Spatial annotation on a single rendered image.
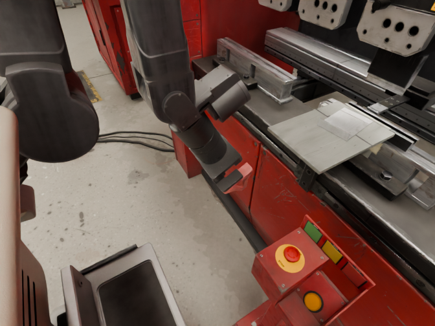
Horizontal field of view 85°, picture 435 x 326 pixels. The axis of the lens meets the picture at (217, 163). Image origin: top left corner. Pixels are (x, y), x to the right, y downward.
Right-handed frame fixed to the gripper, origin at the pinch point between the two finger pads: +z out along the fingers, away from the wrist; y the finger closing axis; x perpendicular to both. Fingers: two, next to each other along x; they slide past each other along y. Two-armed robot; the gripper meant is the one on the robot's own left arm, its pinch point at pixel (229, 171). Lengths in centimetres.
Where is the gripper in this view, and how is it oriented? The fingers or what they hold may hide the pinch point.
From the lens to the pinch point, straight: 51.7
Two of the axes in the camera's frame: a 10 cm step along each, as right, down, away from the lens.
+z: 3.9, 4.6, 8.0
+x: -7.7, 6.4, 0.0
